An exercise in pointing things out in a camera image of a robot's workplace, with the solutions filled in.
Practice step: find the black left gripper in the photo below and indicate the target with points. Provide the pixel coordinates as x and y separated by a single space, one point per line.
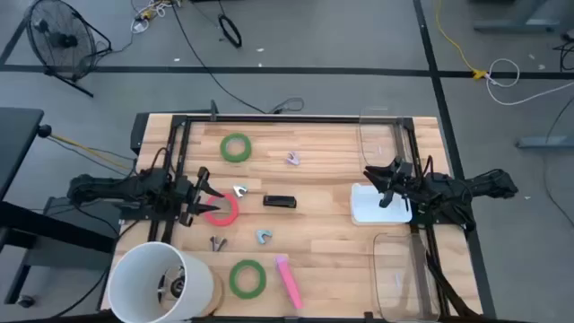
186 197

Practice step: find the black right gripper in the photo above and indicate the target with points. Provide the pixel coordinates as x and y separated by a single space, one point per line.
410 190

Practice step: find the red tape roll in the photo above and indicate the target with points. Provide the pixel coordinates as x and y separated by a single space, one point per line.
236 209

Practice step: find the white staple remover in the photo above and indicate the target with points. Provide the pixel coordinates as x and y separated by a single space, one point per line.
239 189

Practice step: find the green tape roll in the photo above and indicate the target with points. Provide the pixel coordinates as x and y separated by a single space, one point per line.
223 148
232 279

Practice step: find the grey staple remover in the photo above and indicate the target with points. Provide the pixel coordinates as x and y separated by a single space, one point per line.
218 246

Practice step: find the light blue staple remover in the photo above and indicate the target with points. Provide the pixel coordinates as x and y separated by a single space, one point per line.
261 233

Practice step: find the black stapler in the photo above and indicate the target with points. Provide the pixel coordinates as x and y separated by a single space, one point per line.
279 201

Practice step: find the purple staple remover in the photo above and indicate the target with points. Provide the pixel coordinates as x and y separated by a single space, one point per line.
293 159

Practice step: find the pink stapler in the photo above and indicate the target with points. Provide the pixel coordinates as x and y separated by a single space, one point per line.
289 282

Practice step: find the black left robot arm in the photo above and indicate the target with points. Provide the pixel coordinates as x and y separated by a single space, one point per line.
112 188

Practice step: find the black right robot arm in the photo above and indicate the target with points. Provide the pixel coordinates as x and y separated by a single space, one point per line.
471 184

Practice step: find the white plastic bin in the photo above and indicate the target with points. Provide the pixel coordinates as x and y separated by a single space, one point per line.
372 206

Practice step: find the clear plastic bin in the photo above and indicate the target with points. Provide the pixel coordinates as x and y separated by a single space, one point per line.
394 278
379 134

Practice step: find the black clamp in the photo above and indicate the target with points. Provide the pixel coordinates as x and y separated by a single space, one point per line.
214 110

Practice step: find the black mounting plate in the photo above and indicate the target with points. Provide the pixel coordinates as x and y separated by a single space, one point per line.
136 134

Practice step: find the metal socket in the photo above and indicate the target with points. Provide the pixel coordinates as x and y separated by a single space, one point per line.
177 286

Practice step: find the round wooden base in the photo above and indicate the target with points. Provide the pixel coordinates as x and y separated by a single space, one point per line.
217 291

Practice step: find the white cylinder shade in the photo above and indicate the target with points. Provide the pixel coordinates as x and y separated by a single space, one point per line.
134 278

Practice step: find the black cart stand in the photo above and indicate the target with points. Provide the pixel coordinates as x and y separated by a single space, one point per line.
54 224

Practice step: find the grey desk foot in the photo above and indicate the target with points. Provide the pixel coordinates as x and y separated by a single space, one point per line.
547 142

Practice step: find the black round knob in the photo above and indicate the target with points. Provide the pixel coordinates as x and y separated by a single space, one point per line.
44 130

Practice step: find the black desk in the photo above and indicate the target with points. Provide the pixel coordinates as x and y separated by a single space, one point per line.
18 143

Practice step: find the black caster wheel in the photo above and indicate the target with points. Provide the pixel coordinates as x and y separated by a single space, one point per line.
25 301

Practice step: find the grey desk leg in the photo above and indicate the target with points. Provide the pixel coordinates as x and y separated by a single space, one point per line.
515 24

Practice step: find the black floor fan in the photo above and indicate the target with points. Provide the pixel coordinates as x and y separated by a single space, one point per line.
60 40

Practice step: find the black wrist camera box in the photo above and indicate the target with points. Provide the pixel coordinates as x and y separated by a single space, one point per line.
403 167

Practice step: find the black metal table frame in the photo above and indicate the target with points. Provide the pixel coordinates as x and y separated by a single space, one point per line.
291 119

